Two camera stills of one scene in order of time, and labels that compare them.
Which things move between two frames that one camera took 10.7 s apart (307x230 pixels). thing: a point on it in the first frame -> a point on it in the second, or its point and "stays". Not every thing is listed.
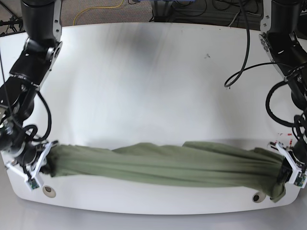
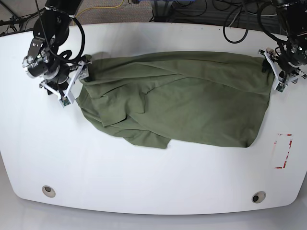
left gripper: [29, 155] -> [58, 74]
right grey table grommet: [258, 197] stays
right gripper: [300, 152] -> [295, 57]
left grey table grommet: [49, 191] stays
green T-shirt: [179, 164] -> [156, 97]
